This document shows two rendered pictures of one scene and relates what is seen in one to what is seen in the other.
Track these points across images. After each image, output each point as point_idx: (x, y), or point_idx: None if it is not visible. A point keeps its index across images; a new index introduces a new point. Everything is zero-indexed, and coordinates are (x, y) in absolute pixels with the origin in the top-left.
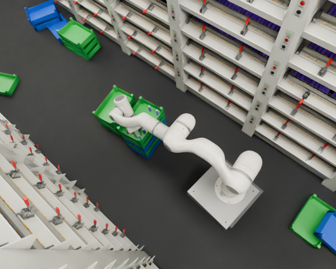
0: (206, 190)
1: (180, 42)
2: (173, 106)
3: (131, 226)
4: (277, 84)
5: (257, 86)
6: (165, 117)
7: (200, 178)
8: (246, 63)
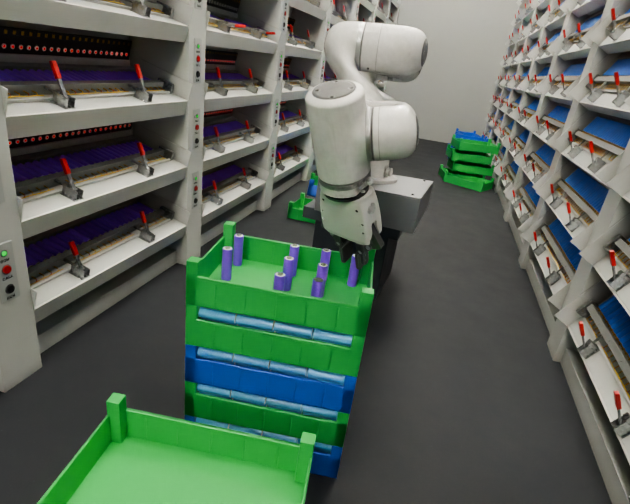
0: (395, 188)
1: None
2: (110, 384)
3: (540, 395)
4: (206, 27)
5: (172, 88)
6: (162, 396)
7: (380, 190)
8: (157, 18)
